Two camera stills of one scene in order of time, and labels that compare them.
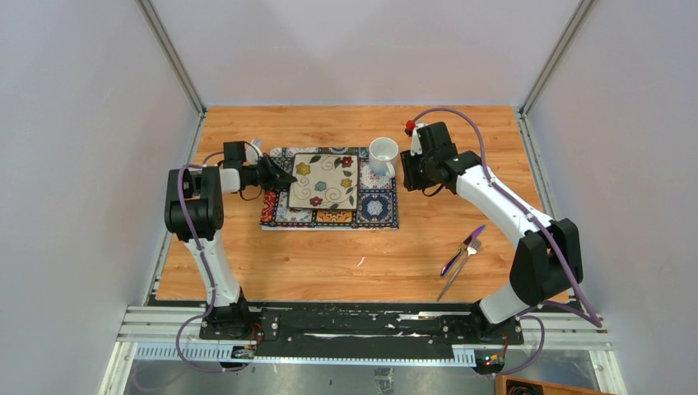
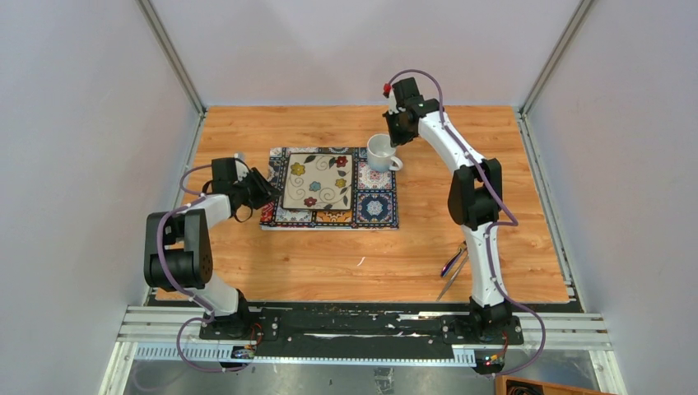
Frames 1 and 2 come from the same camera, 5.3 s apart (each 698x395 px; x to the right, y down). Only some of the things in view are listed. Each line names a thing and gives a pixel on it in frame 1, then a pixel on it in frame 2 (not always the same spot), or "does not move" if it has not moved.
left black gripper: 275,178 → 266,193
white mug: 382,154 does not move
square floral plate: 324,181 does not move
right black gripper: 411,182 → 397,139
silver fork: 472,250 does not move
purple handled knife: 460,250 does not move
